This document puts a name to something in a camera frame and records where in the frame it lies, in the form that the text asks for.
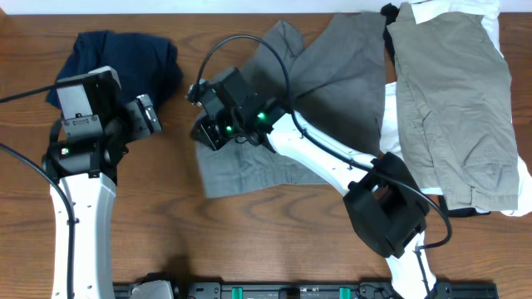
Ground khaki shorts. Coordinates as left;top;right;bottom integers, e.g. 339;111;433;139
387;2;520;212

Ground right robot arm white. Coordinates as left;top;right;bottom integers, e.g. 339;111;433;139
187;68;436;298

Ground grey shorts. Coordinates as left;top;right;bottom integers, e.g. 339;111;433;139
196;12;386;199

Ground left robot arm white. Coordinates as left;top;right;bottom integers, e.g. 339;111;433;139
42;66;161;298

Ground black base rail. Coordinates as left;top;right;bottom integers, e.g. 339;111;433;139
112;281;500;299

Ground navy blue folded garment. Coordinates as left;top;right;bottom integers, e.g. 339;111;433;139
57;31;183;110

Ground white garment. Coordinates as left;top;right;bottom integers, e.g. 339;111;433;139
378;0;532;218

